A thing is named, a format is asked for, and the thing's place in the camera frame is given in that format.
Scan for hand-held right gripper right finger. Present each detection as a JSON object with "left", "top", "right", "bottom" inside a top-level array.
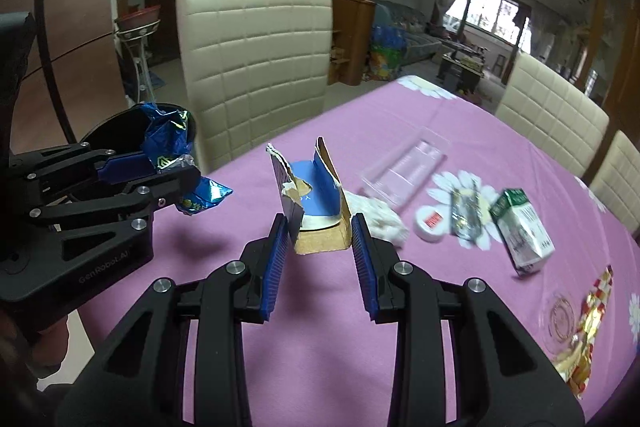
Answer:
[{"left": 350, "top": 213, "right": 584, "bottom": 427}]

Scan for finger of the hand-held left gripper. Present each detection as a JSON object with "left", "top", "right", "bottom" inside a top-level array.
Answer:
[
  {"left": 9, "top": 143, "right": 162, "bottom": 188},
  {"left": 29, "top": 166, "right": 202, "bottom": 239}
]

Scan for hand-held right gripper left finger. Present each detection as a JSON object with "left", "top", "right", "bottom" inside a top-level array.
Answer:
[{"left": 55, "top": 213, "right": 292, "bottom": 427}]

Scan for black trash bin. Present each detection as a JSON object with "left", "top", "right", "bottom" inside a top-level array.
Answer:
[{"left": 80, "top": 103, "right": 198, "bottom": 158}]

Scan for blue snack wrapper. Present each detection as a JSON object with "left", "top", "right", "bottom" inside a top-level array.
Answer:
[{"left": 142, "top": 103, "right": 234, "bottom": 217}]

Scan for torn blue cardboard box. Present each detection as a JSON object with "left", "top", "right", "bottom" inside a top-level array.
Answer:
[{"left": 266, "top": 137, "right": 353, "bottom": 255}]

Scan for white bottle cap red label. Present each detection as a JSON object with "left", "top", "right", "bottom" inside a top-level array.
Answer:
[{"left": 414, "top": 205, "right": 451, "bottom": 244}]

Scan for silver blister pack amber capsules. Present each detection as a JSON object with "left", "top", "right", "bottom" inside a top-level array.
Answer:
[{"left": 451, "top": 189, "right": 471, "bottom": 238}]

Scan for person's left forearm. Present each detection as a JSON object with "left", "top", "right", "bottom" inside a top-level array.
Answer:
[{"left": 0, "top": 307, "right": 72, "bottom": 380}]

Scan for white crumpled tissue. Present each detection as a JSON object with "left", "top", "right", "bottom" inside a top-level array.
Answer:
[{"left": 345, "top": 191, "right": 411, "bottom": 245}]

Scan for clear plastic tray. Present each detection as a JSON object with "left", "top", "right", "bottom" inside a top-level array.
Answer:
[{"left": 360, "top": 127, "right": 448, "bottom": 209}]

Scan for white stand with red basin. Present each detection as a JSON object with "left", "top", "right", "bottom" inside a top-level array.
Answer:
[{"left": 114, "top": 4, "right": 163, "bottom": 105}]

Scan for cream quilted dining chair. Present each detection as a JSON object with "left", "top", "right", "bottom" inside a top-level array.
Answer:
[
  {"left": 589, "top": 130, "right": 640, "bottom": 235},
  {"left": 176, "top": 0, "right": 334, "bottom": 172},
  {"left": 495, "top": 53, "right": 611, "bottom": 178}
]

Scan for green white milk carton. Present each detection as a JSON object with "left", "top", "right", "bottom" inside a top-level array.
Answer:
[{"left": 489, "top": 188, "right": 556, "bottom": 278}]

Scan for pink floral tablecloth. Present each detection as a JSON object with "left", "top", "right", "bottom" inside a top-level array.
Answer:
[{"left": 87, "top": 76, "right": 640, "bottom": 427}]

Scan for clear round plastic lid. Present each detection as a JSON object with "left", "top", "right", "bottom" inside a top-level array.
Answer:
[{"left": 539, "top": 291, "right": 586, "bottom": 355}]

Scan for colourful plastic bag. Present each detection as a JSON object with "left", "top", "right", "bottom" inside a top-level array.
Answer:
[{"left": 367, "top": 27, "right": 408, "bottom": 82}]

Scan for dark coffee table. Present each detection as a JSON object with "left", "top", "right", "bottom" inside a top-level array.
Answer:
[{"left": 439, "top": 44, "right": 488, "bottom": 95}]

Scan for wooden cabinet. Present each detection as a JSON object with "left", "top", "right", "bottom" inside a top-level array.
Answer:
[{"left": 327, "top": 0, "right": 377, "bottom": 86}]

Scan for gold red foil wrapper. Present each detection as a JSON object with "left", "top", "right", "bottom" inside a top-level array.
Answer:
[{"left": 552, "top": 264, "right": 615, "bottom": 400}]

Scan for patterned sofa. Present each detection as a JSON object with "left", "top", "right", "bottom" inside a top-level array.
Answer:
[{"left": 372, "top": 2, "right": 451, "bottom": 65}]

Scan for window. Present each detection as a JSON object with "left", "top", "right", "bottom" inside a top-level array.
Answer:
[{"left": 447, "top": 0, "right": 531, "bottom": 48}]

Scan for black cable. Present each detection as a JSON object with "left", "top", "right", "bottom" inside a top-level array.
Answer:
[{"left": 33, "top": 0, "right": 76, "bottom": 145}]

